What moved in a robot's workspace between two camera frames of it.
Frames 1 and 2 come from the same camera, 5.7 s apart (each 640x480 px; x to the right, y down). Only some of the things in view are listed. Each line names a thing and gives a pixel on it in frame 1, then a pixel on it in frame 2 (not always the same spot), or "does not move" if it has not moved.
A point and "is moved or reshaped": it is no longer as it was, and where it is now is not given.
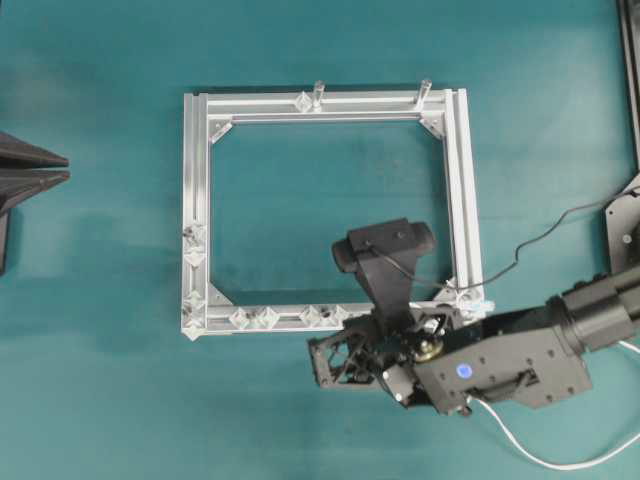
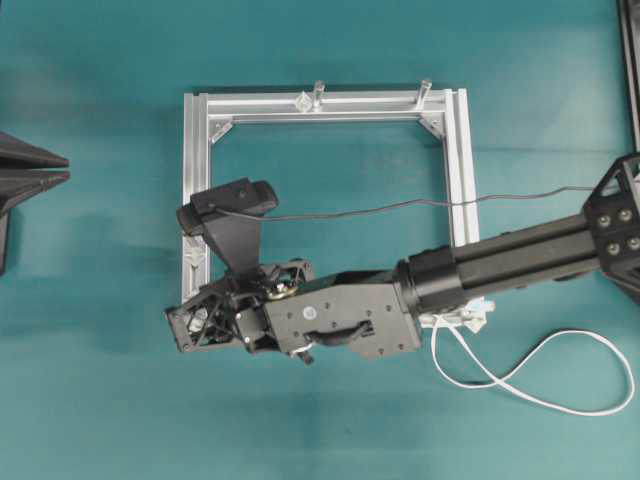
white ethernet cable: [534, 459] is moved or reshaped
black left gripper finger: [20, 184] does not move
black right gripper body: [380, 350] → [234, 311]
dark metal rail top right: [630, 14] does not move
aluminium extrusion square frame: [203, 319] does not move
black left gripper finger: [17, 153] does not move
